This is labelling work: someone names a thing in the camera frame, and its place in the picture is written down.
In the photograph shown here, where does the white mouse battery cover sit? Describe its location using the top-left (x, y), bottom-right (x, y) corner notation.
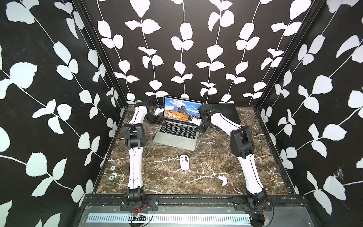
top-left (218, 176), bottom-right (228, 186)

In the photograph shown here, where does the black front mounting rail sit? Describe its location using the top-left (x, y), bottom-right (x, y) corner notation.
top-left (80, 194), bottom-right (309, 213)

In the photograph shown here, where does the white wireless mouse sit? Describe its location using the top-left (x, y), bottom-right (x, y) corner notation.
top-left (179, 155), bottom-right (190, 171)

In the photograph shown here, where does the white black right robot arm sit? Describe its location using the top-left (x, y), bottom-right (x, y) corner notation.
top-left (189, 105), bottom-right (268, 211)

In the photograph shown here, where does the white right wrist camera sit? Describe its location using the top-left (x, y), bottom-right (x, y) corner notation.
top-left (188, 115), bottom-right (202, 126)

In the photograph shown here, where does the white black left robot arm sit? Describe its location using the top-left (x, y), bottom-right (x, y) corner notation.
top-left (123, 100), bottom-right (161, 209)

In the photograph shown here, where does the blue round table marker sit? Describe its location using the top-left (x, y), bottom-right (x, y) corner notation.
top-left (109, 166), bottom-right (116, 172)

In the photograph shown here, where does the clear round table marker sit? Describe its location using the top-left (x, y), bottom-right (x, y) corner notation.
top-left (269, 166), bottom-right (277, 173)

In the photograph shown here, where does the silver open laptop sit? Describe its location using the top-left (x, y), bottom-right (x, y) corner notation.
top-left (153, 96), bottom-right (203, 151)

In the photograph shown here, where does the white slotted cable duct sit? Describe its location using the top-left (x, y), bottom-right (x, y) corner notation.
top-left (86, 213), bottom-right (251, 225)

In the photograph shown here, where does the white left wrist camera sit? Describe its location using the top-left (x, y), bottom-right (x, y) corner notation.
top-left (154, 105), bottom-right (164, 115)

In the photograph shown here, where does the black flat electronics box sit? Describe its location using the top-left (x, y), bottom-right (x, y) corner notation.
top-left (205, 104), bottom-right (241, 124)

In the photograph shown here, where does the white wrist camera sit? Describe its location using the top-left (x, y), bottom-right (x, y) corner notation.
top-left (154, 105), bottom-right (164, 115)
top-left (188, 115), bottom-right (202, 126)

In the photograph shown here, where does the green round table marker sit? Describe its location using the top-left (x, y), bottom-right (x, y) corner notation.
top-left (108, 173), bottom-right (117, 182)

